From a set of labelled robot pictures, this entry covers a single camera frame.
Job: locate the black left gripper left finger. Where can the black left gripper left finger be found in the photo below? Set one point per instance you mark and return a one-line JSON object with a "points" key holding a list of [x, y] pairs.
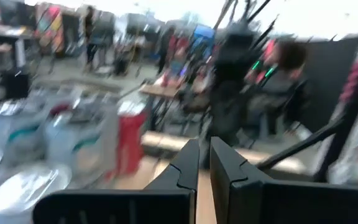
{"points": [[120, 207]]}

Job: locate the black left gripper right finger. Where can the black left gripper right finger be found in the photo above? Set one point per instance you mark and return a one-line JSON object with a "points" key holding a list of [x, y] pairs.
{"points": [[291, 205]]}

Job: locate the silver can black lid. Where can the silver can black lid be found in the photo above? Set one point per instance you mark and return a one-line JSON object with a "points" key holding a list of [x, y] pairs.
{"points": [[79, 155]]}

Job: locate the short red white can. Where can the short red white can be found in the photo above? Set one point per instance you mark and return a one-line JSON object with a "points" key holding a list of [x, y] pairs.
{"points": [[20, 189]]}

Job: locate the tall grey drink can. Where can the tall grey drink can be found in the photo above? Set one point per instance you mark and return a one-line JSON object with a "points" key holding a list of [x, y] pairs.
{"points": [[26, 140]]}

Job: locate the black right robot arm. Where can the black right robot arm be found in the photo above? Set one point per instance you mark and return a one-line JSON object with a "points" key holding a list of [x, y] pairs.
{"points": [[228, 109]]}

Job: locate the person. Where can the person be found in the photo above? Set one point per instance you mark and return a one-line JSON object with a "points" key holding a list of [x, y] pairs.
{"points": [[278, 87], [90, 34]]}

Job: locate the wooden workbench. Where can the wooden workbench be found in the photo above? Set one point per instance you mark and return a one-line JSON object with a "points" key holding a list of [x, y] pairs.
{"points": [[158, 91]]}

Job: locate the black partition panel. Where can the black partition panel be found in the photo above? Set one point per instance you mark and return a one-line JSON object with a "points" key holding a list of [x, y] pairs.
{"points": [[328, 77]]}

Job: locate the black box cabinet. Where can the black box cabinet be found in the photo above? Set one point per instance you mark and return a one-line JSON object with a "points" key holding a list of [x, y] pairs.
{"points": [[15, 84]]}

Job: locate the white paper roll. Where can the white paper roll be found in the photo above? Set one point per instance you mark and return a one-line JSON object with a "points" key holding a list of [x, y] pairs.
{"points": [[20, 53]]}

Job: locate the blue lit monitor screen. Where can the blue lit monitor screen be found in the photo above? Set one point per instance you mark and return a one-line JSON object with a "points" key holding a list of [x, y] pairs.
{"points": [[204, 37]]}

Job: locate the black rig frame strut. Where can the black rig frame strut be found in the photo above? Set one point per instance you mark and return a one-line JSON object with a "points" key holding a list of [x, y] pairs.
{"points": [[300, 144]]}

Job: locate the black rig frame post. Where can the black rig frame post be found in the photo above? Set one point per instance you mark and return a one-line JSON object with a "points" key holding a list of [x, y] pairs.
{"points": [[350, 109]]}

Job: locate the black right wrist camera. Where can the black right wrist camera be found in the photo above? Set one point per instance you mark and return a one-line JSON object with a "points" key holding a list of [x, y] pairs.
{"points": [[239, 43]]}

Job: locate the colourful patterned wall art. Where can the colourful patterned wall art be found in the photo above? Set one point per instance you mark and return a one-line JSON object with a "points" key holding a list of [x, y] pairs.
{"points": [[50, 28]]}

